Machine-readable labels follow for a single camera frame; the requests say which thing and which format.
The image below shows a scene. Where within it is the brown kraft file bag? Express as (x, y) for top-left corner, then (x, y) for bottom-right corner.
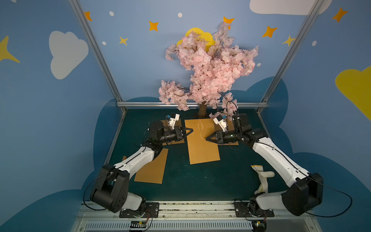
(214, 121), (238, 145)

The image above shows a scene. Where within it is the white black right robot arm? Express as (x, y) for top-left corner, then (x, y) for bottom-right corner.
(206, 114), (324, 217)

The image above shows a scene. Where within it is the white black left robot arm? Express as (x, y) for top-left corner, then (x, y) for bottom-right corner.
(89, 121), (193, 214)

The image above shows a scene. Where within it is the white yellow cloth strip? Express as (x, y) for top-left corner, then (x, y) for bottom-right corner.
(251, 165), (275, 195)

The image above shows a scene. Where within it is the pink cherry blossom tree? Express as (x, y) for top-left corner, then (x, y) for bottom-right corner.
(158, 22), (259, 120)

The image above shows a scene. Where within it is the right circuit board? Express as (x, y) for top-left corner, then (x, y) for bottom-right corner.
(251, 221), (267, 232)

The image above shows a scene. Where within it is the circuit board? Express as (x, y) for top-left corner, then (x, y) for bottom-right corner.
(251, 221), (267, 232)
(129, 220), (147, 230)

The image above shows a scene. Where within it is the left circuit board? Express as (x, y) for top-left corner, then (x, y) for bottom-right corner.
(129, 220), (147, 230)

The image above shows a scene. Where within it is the dark metal tree base plate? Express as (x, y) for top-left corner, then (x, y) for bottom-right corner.
(192, 111), (210, 119)

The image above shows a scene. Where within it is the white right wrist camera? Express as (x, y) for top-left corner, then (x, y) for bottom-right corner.
(213, 115), (228, 132)

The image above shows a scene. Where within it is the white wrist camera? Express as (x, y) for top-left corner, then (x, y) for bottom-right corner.
(167, 113), (180, 130)
(213, 115), (228, 132)

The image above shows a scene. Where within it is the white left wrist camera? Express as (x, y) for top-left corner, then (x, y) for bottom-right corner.
(167, 113), (180, 130)

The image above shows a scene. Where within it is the aluminium back rail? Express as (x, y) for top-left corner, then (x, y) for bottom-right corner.
(116, 101), (269, 109)

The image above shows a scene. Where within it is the aluminium right corner post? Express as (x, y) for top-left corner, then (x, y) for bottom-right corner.
(257, 0), (325, 115)

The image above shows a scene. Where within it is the aluminium corner post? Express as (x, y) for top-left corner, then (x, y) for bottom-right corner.
(68, 0), (122, 103)
(257, 0), (325, 115)

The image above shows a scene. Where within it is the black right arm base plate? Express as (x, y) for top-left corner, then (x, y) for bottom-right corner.
(232, 200), (274, 218)

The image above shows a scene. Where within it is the aluminium front rail frame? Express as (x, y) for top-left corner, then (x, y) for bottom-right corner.
(71, 200), (322, 232)

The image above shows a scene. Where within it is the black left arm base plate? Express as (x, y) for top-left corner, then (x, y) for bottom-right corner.
(119, 202), (160, 218)

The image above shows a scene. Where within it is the aluminium left corner post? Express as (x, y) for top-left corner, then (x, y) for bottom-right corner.
(68, 0), (122, 103)

